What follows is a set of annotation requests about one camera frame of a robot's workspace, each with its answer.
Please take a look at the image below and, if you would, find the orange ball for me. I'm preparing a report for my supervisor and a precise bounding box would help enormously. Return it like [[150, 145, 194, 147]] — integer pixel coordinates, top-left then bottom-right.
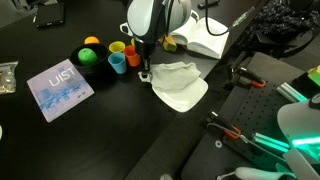
[[84, 36, 100, 44]]

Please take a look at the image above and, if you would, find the aluminium rail profile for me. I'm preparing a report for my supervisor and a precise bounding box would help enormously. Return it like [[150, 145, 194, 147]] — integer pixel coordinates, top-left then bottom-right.
[[276, 82, 307, 103]]

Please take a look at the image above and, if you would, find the purple UIST booklet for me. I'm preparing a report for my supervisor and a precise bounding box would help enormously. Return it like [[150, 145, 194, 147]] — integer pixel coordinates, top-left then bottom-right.
[[27, 59, 94, 123]]

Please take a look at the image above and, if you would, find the white Franka robot base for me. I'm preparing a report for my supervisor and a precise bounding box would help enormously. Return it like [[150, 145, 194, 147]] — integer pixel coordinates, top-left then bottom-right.
[[277, 94, 320, 180]]

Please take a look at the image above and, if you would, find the black bowl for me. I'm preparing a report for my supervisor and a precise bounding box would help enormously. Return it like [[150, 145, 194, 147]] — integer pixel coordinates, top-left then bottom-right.
[[70, 43, 115, 77]]

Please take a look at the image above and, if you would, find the orange black clamp near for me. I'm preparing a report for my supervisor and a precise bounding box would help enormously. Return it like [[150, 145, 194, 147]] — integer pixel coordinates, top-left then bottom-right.
[[231, 67, 265, 88]]

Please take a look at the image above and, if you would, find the black perforated breadboard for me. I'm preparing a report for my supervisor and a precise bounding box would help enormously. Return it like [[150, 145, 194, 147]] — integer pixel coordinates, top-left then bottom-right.
[[181, 53, 319, 180]]

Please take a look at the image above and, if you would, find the clear snack bag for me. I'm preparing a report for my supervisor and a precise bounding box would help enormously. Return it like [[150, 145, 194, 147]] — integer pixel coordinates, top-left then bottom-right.
[[0, 61, 18, 94]]

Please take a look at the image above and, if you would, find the dark patterned fabric clothing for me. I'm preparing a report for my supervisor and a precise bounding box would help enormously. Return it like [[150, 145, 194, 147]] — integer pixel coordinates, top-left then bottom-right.
[[235, 0, 320, 49]]

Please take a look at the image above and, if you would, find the blue plastic cup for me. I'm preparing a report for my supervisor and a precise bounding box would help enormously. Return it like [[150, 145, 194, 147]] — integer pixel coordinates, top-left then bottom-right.
[[108, 52, 127, 74]]

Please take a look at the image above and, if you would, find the open white paper book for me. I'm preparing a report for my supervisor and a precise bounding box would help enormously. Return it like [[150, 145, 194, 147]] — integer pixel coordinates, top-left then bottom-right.
[[171, 17, 229, 59]]

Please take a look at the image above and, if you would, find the yellow cup back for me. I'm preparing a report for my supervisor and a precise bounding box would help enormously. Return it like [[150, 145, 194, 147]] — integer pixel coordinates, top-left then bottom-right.
[[109, 41, 125, 53]]

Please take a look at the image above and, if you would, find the white terry towel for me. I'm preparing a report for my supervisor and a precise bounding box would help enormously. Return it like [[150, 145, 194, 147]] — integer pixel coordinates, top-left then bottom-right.
[[150, 62, 201, 90]]

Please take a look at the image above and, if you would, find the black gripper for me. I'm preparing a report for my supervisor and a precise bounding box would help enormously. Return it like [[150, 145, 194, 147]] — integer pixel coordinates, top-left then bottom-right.
[[134, 38, 156, 82]]

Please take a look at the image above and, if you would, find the orange plastic cup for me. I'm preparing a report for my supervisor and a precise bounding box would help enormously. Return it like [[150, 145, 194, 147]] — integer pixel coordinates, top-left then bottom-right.
[[123, 45, 140, 67]]

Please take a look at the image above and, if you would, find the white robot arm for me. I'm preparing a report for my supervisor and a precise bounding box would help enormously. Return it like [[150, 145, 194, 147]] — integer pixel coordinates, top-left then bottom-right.
[[119, 0, 192, 81]]

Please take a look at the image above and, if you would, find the white square plate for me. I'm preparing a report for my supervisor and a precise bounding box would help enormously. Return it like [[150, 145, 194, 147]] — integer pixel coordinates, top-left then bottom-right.
[[152, 77, 208, 113]]

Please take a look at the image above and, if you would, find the black phone on table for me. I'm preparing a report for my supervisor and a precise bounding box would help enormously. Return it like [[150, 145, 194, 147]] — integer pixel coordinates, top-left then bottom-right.
[[34, 3, 65, 28]]

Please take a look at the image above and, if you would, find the green ball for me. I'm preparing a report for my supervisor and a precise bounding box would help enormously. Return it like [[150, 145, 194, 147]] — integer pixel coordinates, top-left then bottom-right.
[[78, 48, 98, 66]]

